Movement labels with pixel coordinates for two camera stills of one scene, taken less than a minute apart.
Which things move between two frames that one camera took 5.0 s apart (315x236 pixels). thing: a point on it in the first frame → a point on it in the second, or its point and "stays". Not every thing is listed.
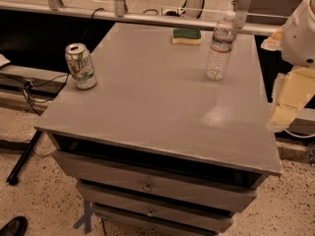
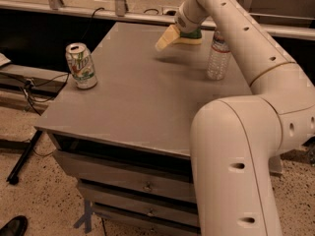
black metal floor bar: x=13 y=177 stays
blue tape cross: x=86 y=219 stays
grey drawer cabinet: x=157 y=147 stays
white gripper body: x=300 y=38 → x=182 y=25
